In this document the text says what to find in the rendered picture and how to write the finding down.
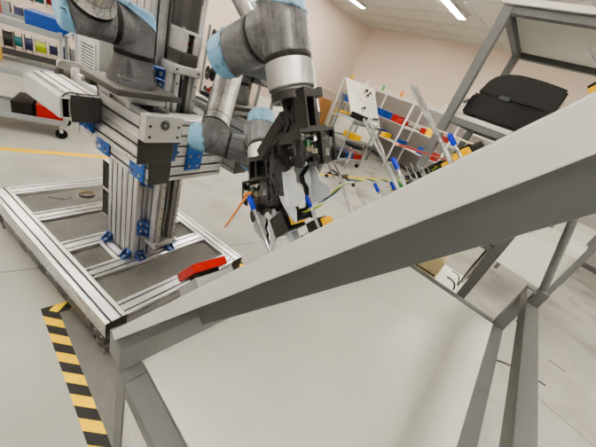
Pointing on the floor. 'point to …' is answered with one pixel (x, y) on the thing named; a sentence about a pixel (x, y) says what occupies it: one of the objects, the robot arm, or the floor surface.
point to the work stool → (351, 150)
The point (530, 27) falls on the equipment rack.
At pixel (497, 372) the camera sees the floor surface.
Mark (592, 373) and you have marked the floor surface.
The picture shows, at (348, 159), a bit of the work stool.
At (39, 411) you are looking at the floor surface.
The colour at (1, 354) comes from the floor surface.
